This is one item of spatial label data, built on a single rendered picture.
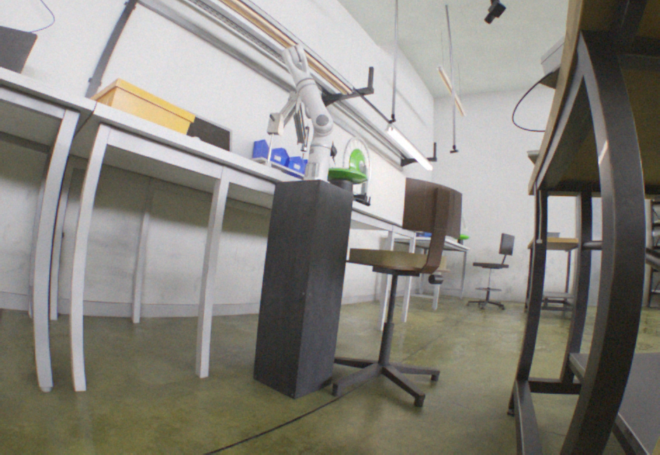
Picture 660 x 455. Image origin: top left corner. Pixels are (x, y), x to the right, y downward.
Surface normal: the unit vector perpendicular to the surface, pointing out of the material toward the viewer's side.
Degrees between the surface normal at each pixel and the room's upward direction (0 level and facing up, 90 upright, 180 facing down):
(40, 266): 90
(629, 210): 90
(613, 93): 90
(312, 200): 90
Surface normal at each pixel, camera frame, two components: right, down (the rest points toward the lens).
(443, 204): 0.42, -0.04
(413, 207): 0.14, -0.13
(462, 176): -0.57, -0.18
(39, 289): 0.81, 0.01
